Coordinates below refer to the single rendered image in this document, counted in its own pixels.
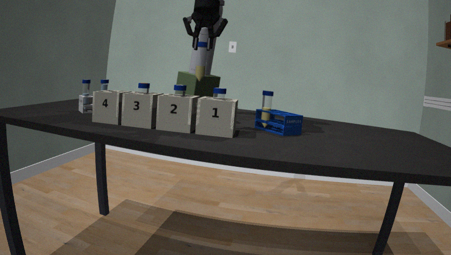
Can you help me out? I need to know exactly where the white tube rack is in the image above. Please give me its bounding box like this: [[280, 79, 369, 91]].
[[79, 95, 93, 114]]

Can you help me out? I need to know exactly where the blue tube rack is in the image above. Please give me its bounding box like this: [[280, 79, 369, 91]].
[[254, 109, 303, 136]]

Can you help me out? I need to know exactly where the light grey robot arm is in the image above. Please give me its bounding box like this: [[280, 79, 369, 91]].
[[189, 0, 224, 75]]

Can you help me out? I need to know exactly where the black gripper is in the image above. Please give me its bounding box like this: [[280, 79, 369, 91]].
[[183, 0, 228, 51]]

